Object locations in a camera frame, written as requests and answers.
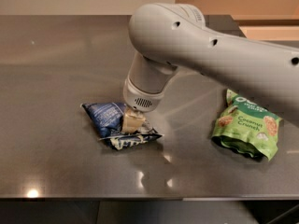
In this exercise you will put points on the blue chip bag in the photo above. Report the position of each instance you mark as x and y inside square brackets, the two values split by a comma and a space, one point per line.
[107, 119]

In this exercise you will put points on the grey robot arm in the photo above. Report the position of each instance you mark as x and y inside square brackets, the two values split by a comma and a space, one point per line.
[167, 36]

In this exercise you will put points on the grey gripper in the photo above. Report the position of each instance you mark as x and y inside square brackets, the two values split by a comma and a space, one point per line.
[139, 99]

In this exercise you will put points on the green coconut crunch bag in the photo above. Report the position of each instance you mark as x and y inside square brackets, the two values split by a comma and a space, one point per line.
[247, 128]

